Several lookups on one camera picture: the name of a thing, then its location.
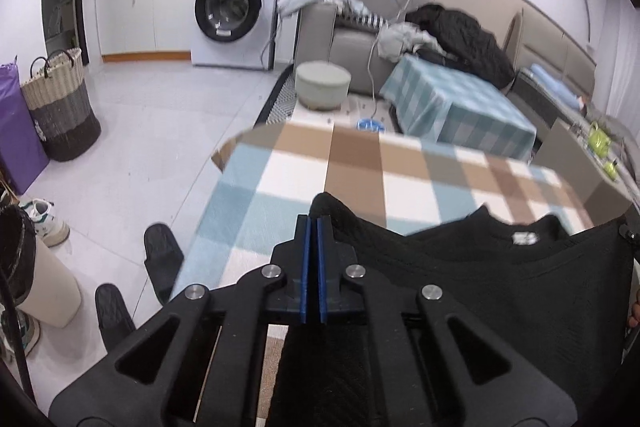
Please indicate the cream trash bin black liner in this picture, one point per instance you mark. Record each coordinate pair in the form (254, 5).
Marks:
(45, 287)

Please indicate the white garment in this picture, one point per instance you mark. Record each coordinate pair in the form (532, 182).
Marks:
(400, 39)

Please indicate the woven laundry basket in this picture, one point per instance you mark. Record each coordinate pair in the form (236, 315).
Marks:
(65, 117)

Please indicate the blue bowl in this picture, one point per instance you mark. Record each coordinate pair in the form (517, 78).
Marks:
(371, 125)

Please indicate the white base cabinets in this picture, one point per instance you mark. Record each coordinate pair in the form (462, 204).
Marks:
(140, 7)

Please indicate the white sneaker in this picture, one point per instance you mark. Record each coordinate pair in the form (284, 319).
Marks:
(47, 224)

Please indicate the green figurine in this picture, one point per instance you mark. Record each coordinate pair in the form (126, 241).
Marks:
(597, 139)

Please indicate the grey sofa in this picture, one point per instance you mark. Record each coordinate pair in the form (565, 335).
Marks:
(350, 52)

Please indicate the black slipper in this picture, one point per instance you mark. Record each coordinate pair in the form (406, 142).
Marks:
(162, 257)
(115, 317)

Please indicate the person's right hand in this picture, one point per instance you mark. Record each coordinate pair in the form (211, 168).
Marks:
(635, 309)

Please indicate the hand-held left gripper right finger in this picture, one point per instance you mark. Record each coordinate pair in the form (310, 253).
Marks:
(321, 277)

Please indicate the purple bag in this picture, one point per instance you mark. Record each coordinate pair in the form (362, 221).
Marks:
(17, 132)

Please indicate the round white stool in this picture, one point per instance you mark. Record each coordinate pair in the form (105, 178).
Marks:
(322, 87)

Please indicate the white washing machine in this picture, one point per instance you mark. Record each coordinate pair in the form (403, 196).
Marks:
(235, 7)

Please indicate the teal checked tablecloth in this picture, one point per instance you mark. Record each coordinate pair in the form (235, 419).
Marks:
(450, 102)

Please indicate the black t-shirt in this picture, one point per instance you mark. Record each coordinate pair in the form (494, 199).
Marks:
(525, 307)

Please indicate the black jacket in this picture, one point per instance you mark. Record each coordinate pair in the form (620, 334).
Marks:
(470, 42)

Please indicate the beige padded headboard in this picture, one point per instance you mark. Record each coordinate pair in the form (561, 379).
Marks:
(545, 42)

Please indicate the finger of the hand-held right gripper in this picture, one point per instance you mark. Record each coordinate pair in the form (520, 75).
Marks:
(630, 234)

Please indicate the blue pillow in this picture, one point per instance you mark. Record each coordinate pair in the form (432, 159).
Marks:
(550, 83)

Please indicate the houndstooth cushion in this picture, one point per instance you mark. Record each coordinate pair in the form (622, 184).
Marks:
(367, 19)

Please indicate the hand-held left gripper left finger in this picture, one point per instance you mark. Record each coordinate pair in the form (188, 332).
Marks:
(303, 272)

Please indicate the small green ornament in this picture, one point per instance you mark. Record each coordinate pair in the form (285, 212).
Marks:
(611, 168)

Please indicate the brown blue plaid tablecloth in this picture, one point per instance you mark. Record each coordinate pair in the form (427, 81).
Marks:
(350, 167)

